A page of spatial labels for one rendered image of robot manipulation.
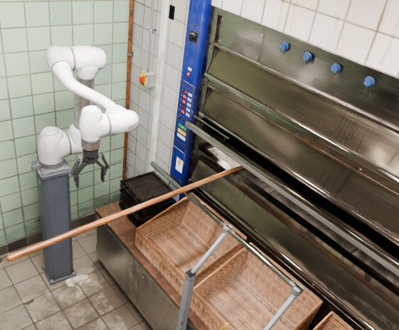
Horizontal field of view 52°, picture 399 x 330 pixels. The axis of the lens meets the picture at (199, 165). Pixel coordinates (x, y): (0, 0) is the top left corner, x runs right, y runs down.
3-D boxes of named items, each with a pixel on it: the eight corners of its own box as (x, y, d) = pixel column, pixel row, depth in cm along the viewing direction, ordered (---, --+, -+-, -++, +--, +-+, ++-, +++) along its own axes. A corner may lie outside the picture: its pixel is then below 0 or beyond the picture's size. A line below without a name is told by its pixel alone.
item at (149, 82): (146, 82, 308) (148, 69, 303) (154, 86, 302) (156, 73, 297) (138, 83, 304) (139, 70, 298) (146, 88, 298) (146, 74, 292)
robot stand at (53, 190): (41, 267, 327) (31, 161, 273) (67, 258, 338) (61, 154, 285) (50, 285, 313) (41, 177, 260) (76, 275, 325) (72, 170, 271)
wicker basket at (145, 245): (188, 220, 309) (192, 190, 295) (241, 267, 276) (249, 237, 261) (133, 245, 280) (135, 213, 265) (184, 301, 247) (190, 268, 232)
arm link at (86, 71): (63, 145, 279) (94, 139, 290) (70, 160, 270) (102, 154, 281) (65, 40, 229) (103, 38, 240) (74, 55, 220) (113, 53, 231)
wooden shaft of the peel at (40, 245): (8, 263, 178) (7, 258, 177) (6, 259, 180) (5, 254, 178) (267, 160, 281) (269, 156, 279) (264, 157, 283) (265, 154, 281)
